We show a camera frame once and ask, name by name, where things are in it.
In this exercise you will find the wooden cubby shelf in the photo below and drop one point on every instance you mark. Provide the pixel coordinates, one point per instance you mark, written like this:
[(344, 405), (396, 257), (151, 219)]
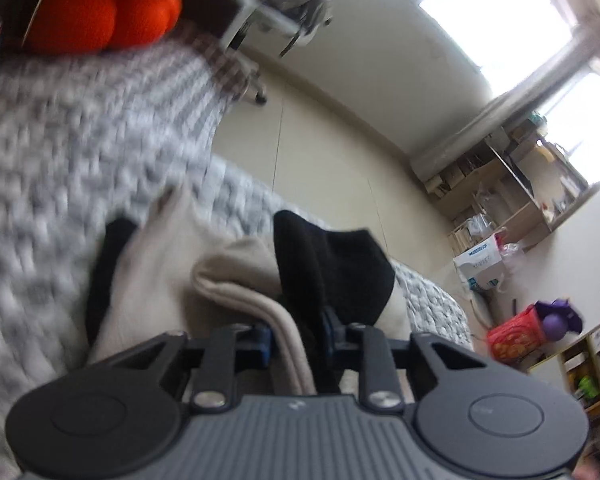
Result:
[(555, 357)]

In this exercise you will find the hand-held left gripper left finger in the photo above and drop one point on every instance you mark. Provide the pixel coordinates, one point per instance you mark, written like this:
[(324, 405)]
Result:
[(264, 345)]

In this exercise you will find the grey office chair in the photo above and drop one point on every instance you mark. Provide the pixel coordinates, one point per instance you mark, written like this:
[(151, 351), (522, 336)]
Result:
[(275, 17)]

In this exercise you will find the red patterned bag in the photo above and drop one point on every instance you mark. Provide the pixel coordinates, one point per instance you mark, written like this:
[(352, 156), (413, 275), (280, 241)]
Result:
[(515, 335)]

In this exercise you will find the white paper bag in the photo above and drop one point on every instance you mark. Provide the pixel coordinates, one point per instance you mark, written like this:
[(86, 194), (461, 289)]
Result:
[(480, 260)]

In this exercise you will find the beige garment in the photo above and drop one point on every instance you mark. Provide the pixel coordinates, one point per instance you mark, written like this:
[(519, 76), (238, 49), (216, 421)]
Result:
[(179, 280)]

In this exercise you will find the orange plush cushion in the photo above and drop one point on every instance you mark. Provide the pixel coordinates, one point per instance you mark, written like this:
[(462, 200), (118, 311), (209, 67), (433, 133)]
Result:
[(79, 15)]

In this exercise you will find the smartphone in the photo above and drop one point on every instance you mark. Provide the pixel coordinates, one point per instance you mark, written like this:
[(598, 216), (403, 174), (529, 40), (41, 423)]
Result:
[(14, 15)]

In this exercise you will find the black shirt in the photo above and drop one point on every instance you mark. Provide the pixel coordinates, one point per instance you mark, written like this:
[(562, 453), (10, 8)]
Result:
[(330, 270)]

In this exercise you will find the grey checkered knit blanket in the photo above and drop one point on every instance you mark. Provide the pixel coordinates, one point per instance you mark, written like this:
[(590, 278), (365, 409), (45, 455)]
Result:
[(79, 160)]

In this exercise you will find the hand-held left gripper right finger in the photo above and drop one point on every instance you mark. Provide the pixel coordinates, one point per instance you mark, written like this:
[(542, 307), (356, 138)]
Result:
[(332, 342)]

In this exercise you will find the grey patterned curtain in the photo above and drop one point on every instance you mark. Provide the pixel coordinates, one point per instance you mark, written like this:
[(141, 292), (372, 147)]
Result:
[(505, 115)]

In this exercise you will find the purple ball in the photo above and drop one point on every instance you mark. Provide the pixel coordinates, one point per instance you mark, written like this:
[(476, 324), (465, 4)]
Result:
[(555, 322)]

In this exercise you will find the wooden shelf desk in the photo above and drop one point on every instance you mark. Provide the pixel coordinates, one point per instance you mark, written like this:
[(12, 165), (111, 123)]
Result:
[(530, 210)]

